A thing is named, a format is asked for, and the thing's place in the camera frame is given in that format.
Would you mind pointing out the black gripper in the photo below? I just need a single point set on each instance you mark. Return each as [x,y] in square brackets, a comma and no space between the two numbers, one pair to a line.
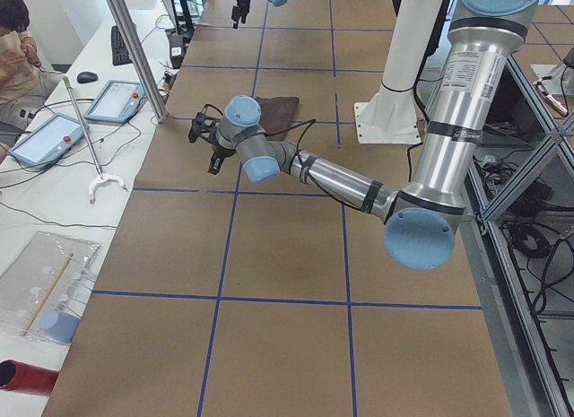
[239,1]
[219,150]

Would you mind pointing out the dark brown t-shirt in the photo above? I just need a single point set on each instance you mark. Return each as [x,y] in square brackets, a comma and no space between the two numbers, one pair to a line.
[277,114]

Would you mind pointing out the black box with label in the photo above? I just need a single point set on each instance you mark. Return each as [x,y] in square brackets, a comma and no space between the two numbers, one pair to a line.
[177,50]

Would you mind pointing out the metal reacher grabber tool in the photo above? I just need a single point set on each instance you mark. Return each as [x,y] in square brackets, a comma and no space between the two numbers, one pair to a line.
[102,178]

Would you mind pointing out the far blue teach pendant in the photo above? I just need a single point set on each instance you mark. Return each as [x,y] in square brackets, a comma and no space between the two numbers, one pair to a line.
[117,103]

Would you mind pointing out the blue teach pendant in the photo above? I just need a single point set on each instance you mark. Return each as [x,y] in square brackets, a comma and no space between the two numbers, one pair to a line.
[117,103]
[48,143]

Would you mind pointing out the black keyboard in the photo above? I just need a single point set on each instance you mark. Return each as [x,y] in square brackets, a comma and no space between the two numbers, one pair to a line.
[119,52]

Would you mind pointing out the brown paper table cover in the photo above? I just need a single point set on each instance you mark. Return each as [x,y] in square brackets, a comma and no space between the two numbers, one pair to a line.
[219,297]

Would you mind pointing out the black computer mouse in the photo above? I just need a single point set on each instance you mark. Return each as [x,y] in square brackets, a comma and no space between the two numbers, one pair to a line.
[87,77]

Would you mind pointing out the near blue teach pendant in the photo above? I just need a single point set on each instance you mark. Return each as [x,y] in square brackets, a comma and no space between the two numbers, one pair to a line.
[48,143]

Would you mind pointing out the wooden stick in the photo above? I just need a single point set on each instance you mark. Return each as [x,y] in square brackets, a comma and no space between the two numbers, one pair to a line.
[46,294]

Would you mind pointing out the seated person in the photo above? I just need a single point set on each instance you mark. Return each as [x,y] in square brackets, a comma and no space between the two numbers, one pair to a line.
[25,87]

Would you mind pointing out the clear plastic bag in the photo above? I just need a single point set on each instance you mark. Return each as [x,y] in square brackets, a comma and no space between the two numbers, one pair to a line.
[28,276]

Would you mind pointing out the blue plastic cup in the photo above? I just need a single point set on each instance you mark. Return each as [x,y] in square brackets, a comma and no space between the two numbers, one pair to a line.
[59,325]

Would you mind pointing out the red cylinder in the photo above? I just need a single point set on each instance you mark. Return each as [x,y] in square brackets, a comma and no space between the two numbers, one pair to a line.
[24,378]

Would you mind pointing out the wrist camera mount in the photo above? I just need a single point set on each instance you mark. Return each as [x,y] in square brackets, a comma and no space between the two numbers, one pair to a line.
[204,125]

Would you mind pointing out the aluminium frame post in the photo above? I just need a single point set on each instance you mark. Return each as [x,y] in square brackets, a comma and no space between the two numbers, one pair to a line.
[123,20]

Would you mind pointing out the white pedestal column base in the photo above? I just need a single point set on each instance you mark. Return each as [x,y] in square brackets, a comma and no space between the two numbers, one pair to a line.
[390,115]

